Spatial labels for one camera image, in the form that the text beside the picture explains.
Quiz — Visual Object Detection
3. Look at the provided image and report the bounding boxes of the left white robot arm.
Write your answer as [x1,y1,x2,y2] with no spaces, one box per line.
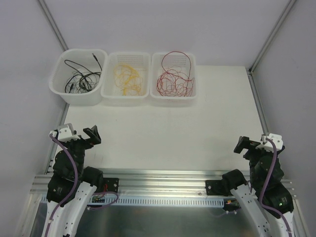
[42,123,104,237]

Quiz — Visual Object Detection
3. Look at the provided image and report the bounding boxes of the white mesh basket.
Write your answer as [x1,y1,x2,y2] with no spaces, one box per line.
[149,51,198,107]
[101,52,151,107]

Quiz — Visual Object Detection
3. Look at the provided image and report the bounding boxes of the left white solid basket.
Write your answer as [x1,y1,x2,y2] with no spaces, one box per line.
[49,48,108,106]

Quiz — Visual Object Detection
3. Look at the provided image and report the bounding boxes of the aluminium mounting rail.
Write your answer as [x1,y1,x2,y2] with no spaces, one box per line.
[29,168,296,199]

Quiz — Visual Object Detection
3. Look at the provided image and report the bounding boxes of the black usb cable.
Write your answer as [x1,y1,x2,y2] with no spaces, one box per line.
[63,52,103,94]
[78,71,103,89]

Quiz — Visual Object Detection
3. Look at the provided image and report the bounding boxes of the white slotted cable duct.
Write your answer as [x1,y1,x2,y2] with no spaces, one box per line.
[40,195,226,207]

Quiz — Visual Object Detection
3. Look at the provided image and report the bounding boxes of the thin coloured wires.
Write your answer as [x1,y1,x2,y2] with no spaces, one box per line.
[157,66,196,97]

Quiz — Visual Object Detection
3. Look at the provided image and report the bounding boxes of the thin yellow wire bundle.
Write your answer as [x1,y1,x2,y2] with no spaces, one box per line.
[113,63,146,96]

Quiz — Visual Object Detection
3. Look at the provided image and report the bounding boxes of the left aluminium frame post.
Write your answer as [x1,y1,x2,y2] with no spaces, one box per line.
[37,0,69,51]

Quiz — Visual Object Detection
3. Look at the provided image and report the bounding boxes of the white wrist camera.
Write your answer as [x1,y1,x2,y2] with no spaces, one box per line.
[50,123,80,142]
[255,133,283,152]

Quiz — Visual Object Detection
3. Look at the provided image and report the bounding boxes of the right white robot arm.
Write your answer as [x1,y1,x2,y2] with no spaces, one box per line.
[221,133,294,237]

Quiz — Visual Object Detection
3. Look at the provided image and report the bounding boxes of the right white mesh basket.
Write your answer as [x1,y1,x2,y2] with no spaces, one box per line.
[149,51,198,107]

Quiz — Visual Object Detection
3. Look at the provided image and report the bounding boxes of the aluminium frame post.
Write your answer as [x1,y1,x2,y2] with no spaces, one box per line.
[246,0,297,133]
[37,0,69,51]

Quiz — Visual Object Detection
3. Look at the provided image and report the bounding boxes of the thin black wire bundle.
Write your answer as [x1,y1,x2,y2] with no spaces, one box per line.
[71,69,103,94]

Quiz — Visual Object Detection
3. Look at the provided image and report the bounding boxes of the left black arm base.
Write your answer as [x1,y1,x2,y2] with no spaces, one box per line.
[103,177,119,193]

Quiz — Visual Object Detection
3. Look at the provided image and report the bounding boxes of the middle white mesh basket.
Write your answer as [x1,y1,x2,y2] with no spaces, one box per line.
[101,52,151,107]

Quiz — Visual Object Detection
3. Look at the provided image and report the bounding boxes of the right aluminium frame post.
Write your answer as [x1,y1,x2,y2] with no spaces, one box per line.
[246,0,297,133]

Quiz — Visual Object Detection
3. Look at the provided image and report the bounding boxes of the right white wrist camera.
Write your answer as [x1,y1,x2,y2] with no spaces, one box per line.
[255,133,283,152]

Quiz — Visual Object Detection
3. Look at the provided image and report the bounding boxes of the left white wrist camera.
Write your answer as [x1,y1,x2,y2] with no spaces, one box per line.
[50,123,80,142]

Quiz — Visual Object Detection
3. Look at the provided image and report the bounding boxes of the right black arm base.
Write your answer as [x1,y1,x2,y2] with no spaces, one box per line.
[205,180,226,196]

